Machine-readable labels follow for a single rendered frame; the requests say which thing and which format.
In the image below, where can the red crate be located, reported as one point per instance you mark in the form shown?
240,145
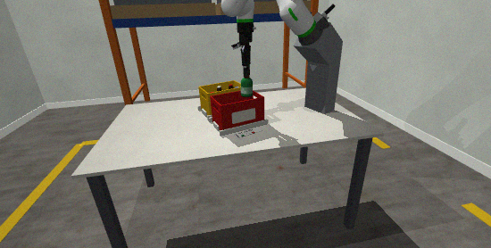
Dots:
232,109

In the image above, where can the white paper pick list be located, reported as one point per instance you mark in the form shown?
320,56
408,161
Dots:
247,132

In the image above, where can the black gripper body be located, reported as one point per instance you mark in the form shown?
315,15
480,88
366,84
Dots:
244,38

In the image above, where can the yellow divided crate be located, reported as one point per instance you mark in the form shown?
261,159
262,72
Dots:
205,93

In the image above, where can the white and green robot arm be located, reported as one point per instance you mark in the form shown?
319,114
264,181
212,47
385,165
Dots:
294,13

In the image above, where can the green bottle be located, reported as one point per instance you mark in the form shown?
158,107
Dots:
246,86

